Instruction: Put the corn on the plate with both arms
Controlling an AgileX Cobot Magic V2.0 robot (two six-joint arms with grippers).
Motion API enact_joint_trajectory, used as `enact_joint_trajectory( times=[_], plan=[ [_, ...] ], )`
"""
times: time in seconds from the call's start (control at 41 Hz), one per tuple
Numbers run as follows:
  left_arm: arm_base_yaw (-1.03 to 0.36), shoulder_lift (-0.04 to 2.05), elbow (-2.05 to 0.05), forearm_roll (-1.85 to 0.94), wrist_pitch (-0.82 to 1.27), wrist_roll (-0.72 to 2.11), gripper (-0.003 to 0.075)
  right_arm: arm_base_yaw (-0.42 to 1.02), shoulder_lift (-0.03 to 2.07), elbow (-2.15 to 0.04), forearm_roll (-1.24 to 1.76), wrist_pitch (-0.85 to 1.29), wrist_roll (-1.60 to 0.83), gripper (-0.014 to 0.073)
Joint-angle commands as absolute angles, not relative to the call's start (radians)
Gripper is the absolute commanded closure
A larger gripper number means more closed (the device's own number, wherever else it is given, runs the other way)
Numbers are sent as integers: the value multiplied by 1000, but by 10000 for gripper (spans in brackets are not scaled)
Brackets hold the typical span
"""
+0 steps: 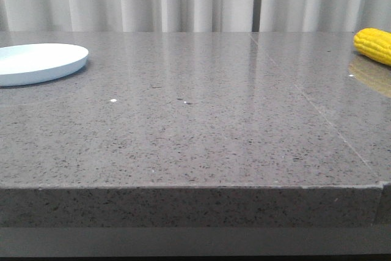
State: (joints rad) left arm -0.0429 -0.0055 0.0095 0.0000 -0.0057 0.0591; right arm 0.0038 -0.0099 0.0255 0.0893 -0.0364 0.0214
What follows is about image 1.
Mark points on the white round plate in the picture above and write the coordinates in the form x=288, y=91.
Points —
x=36, y=63

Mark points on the yellow corn cob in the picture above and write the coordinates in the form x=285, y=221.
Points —
x=374, y=44

